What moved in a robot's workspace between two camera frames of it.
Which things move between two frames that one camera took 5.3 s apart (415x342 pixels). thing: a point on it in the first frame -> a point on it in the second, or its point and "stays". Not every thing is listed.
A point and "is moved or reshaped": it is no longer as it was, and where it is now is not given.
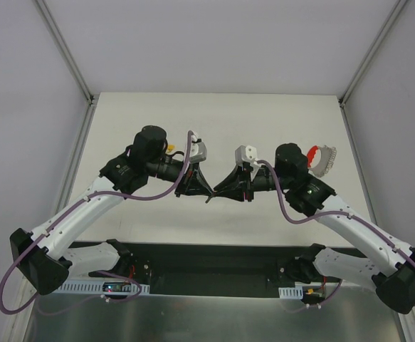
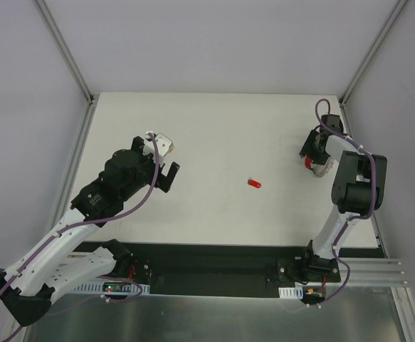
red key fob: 209,197 is moved or reshaped
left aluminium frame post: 66,53 stays
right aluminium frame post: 392,18 stays
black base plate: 200,269 stays
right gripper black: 246,183 -> 312,150
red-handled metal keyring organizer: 319,159 stays
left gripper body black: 187,179 -> 154,165
